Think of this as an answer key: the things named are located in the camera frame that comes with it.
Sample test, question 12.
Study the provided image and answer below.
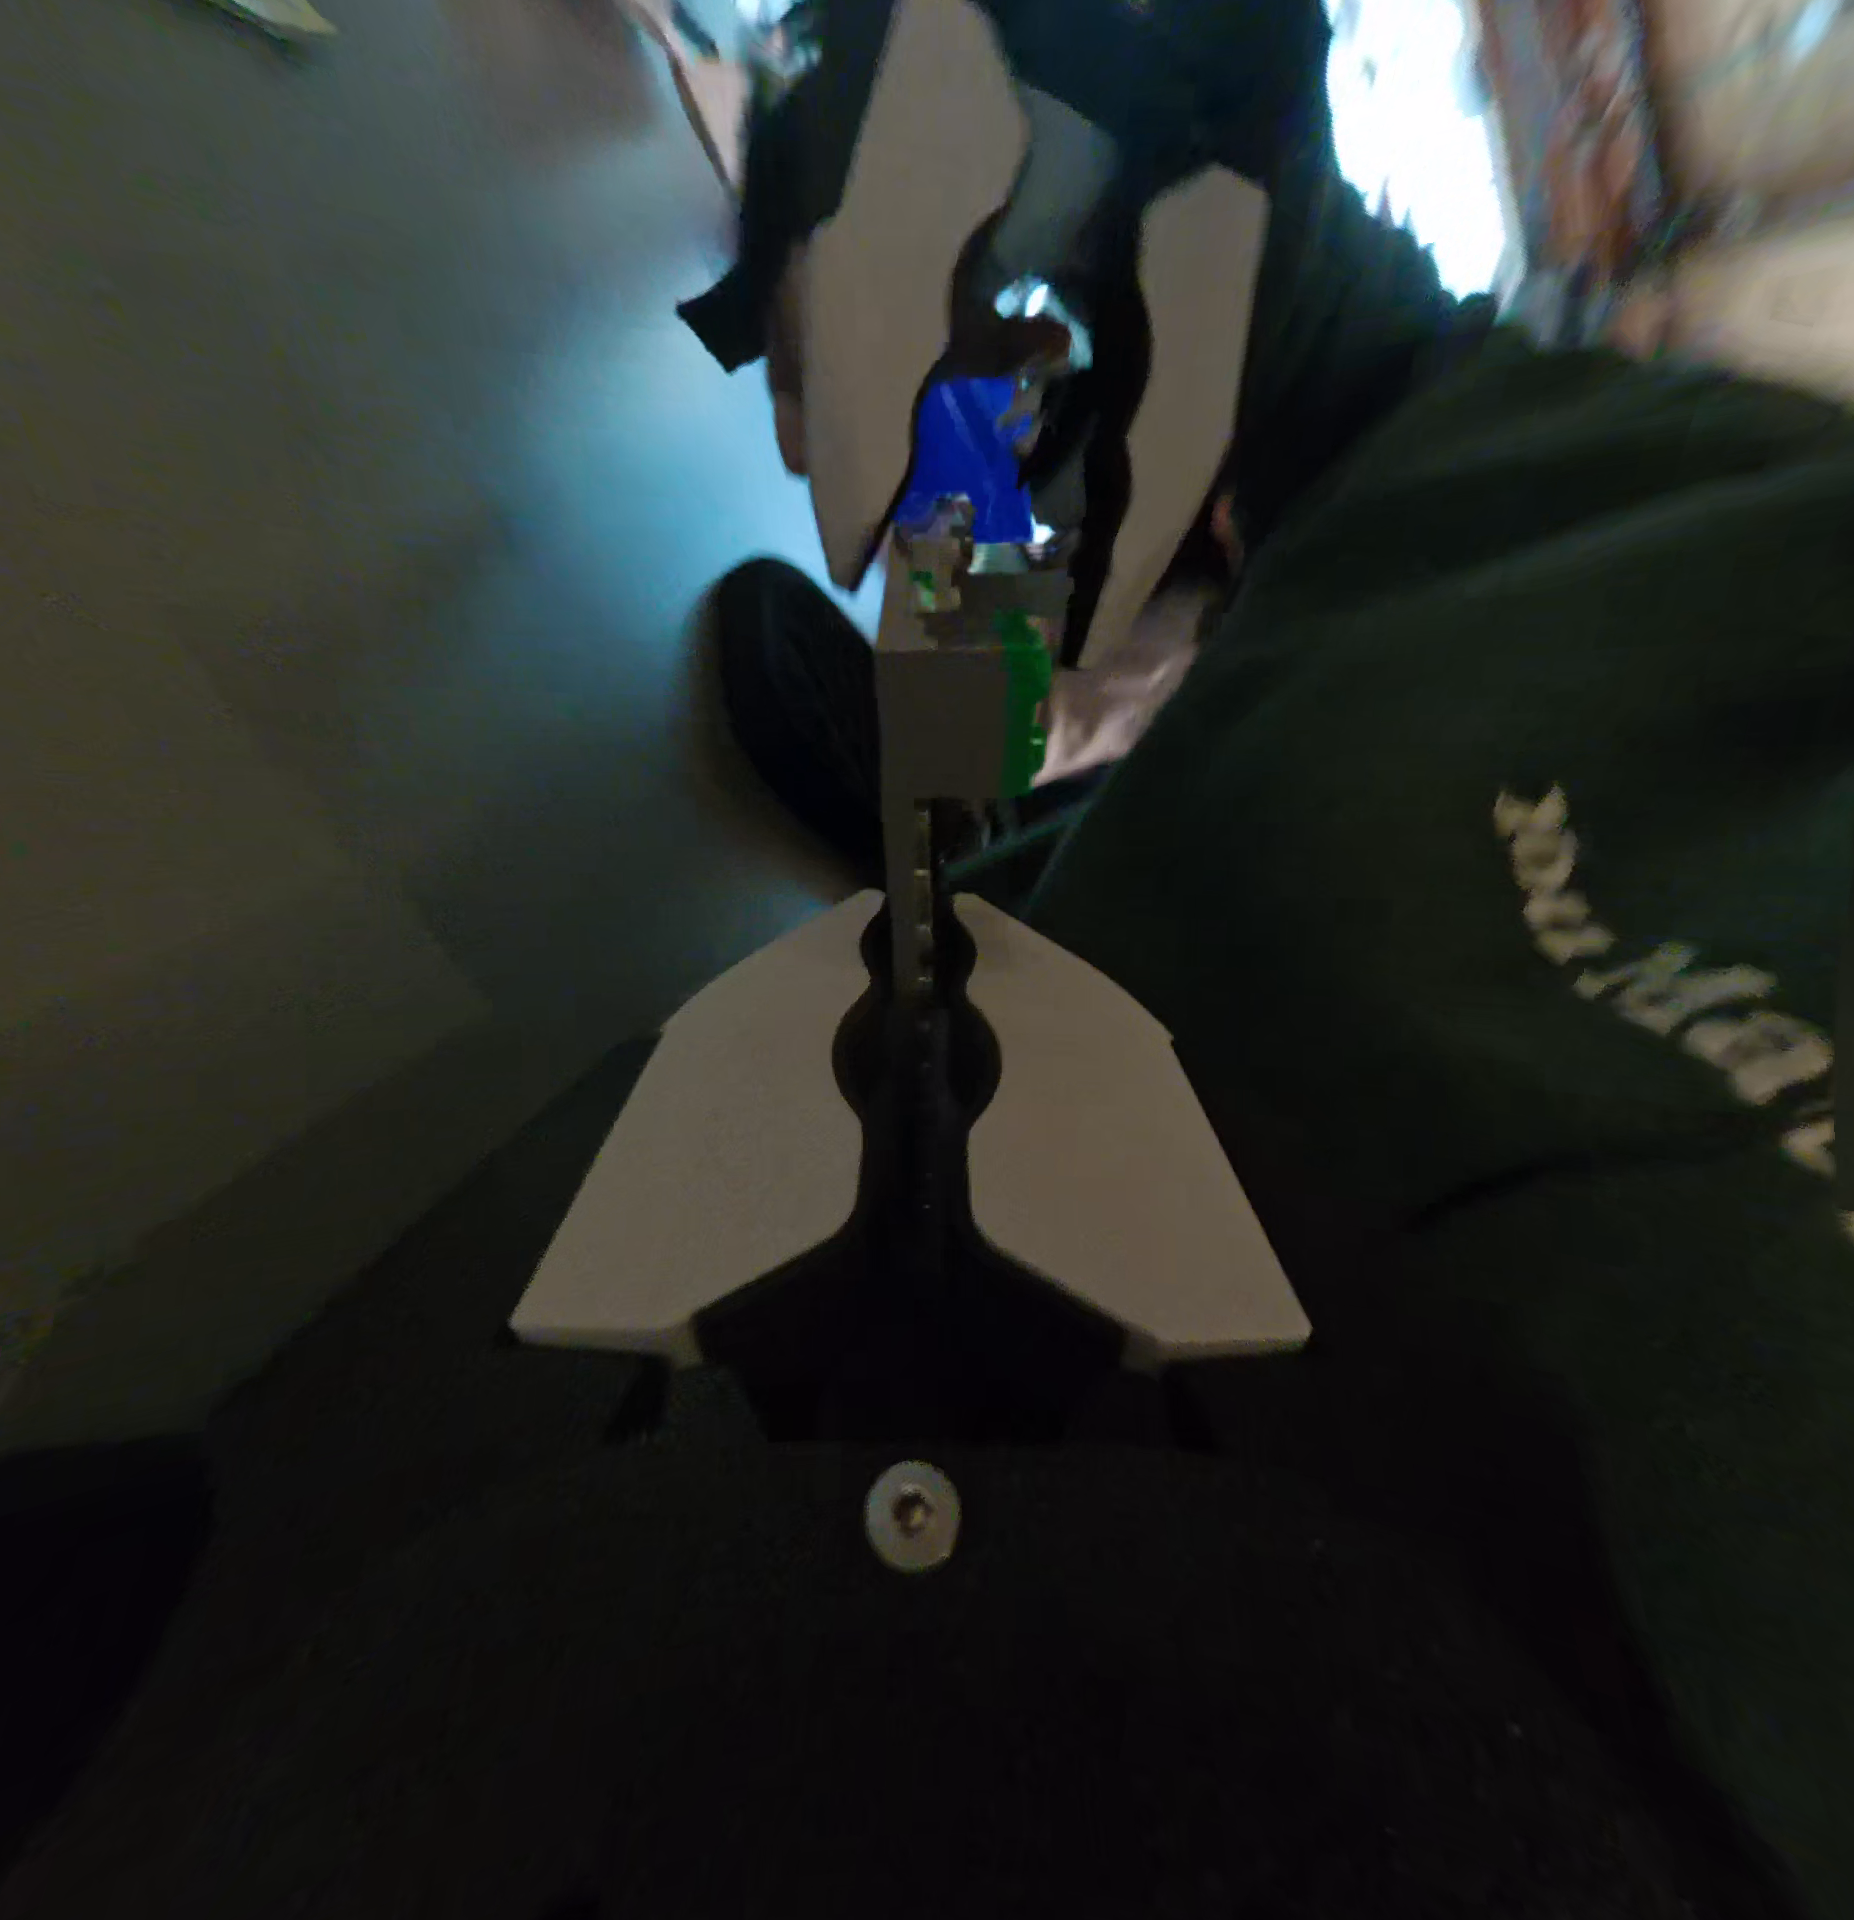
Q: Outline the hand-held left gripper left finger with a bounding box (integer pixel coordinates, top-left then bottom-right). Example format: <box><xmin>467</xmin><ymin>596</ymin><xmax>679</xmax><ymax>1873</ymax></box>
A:
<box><xmin>509</xmin><ymin>886</ymin><xmax>886</xmax><ymax>1365</ymax></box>

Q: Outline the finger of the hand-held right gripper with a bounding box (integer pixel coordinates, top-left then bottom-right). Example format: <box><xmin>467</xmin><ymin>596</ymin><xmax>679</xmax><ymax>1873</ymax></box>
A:
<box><xmin>1055</xmin><ymin>160</ymin><xmax>1270</xmax><ymax>673</ymax></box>
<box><xmin>798</xmin><ymin>0</ymin><xmax>1033</xmax><ymax>588</ymax></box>

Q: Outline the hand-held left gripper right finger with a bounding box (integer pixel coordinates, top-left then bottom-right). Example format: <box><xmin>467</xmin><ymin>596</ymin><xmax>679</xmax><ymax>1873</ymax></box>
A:
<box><xmin>958</xmin><ymin>896</ymin><xmax>1311</xmax><ymax>1371</ymax></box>

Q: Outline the person in dark green sweatshirt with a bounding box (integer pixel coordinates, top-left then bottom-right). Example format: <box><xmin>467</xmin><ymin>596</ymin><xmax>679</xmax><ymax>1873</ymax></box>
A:
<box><xmin>1018</xmin><ymin>149</ymin><xmax>1854</xmax><ymax>1920</ymax></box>

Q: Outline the black shoe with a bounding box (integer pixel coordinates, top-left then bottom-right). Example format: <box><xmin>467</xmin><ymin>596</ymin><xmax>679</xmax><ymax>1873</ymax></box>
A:
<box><xmin>701</xmin><ymin>557</ymin><xmax>886</xmax><ymax>886</ymax></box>

